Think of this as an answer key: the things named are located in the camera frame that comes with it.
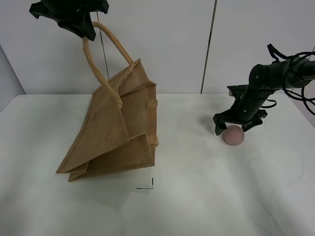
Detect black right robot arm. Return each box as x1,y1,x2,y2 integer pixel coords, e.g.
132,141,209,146
213,57,315,135

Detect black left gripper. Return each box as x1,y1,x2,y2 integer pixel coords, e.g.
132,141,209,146
29,0,109,41

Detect brown linen tote bag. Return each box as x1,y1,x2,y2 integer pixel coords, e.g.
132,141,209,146
57,22,158,182

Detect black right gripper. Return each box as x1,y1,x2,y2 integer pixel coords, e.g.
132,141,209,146
214,85,268,135

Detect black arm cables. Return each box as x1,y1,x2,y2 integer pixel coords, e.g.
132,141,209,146
263,43,315,113

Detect pink peach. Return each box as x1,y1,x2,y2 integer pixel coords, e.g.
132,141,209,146
221,125,245,146

